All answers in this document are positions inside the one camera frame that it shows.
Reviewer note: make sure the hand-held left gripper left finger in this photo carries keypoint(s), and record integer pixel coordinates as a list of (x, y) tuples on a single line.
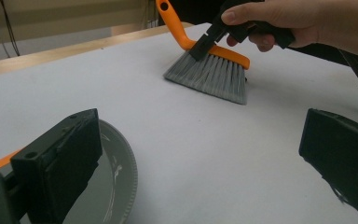
[(62, 158)]

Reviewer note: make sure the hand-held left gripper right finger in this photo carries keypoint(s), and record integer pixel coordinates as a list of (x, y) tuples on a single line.
[(345, 155)]

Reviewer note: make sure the orange brush with grey bristles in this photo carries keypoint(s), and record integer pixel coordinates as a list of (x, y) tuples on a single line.
[(217, 74)]

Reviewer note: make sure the grey dustpan with orange edge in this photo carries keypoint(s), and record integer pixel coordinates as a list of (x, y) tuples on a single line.
[(115, 174)]

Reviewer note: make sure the white table board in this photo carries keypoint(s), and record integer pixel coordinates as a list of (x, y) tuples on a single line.
[(199, 140)]

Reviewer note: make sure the wooden table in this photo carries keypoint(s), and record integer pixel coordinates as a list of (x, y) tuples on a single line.
[(59, 51)]

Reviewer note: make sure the light wooden frame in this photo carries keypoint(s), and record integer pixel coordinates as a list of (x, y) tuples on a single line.
[(68, 15)]

